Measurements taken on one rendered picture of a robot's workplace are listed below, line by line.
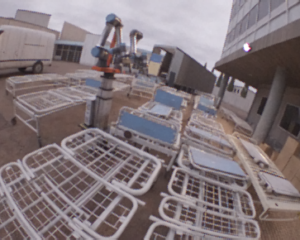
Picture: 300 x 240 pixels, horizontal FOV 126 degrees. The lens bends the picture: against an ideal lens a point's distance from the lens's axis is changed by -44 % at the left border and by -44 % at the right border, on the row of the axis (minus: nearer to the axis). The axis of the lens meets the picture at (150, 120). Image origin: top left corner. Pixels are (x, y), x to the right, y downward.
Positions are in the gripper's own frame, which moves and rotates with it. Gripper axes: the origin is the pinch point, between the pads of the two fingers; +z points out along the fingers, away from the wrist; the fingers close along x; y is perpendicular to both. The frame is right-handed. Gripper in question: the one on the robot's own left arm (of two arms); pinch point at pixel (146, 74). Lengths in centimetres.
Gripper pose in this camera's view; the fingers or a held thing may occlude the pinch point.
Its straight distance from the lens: 186.9
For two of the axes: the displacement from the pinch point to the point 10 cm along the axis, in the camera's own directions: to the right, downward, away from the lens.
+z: 1.0, 9.9, 1.3
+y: 9.7, -0.6, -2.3
